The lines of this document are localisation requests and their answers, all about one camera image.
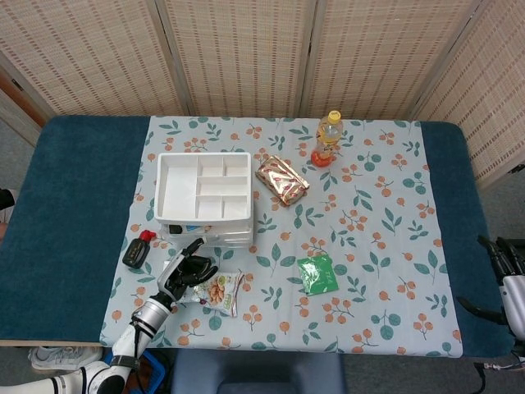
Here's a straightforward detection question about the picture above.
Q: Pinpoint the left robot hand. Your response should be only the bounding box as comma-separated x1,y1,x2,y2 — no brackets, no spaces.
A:
157,236,220,307

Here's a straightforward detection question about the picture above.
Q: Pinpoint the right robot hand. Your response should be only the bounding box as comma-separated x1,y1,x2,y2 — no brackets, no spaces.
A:
457,234,525,328

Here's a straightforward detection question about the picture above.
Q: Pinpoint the clear plastic storage box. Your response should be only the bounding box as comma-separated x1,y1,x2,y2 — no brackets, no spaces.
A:
162,223,253,237

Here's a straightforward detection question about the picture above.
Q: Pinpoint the white plastic drawer organizer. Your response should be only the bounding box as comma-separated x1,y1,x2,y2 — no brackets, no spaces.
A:
154,152,254,250

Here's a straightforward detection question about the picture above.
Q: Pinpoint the silver nut snack bag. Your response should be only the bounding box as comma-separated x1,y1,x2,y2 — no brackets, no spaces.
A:
174,270,244,319

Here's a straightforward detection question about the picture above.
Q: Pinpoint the blue plastic basket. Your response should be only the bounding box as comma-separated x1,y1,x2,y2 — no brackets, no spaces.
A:
104,350,167,394

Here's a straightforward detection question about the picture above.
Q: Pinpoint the blue chair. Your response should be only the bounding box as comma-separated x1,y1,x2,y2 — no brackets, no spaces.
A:
170,351,346,394

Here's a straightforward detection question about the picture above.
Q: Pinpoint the teal table cover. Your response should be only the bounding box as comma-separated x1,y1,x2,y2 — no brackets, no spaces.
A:
0,115,516,359

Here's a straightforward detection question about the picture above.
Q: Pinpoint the green tea sachet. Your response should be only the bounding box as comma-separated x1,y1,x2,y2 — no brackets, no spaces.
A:
296,254,340,297

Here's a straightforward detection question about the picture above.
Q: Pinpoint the gold foil snack packet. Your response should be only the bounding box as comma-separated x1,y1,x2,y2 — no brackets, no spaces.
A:
254,155,311,208

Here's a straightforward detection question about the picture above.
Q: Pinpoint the white sneaker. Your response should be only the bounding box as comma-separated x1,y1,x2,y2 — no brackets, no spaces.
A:
30,346,104,371

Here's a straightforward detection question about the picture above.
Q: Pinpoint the floral fruit print tablecloth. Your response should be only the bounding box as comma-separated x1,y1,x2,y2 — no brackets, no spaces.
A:
99,116,465,356

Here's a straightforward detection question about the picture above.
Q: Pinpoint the person beside table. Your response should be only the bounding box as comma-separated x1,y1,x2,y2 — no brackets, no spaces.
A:
0,187,19,243

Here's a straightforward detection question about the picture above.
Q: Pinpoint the orange iced tea bottle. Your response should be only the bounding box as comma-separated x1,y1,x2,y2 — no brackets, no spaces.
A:
310,109,344,169

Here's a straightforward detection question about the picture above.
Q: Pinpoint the woven bamboo folding screen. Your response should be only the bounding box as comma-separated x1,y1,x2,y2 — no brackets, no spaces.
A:
0,0,525,190

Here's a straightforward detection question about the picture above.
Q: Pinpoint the black floor cable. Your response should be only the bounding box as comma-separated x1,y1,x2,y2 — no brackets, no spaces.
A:
473,360,498,394

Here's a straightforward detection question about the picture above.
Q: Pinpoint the brown wooden door frame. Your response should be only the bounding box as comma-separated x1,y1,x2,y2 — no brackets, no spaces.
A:
0,67,48,128

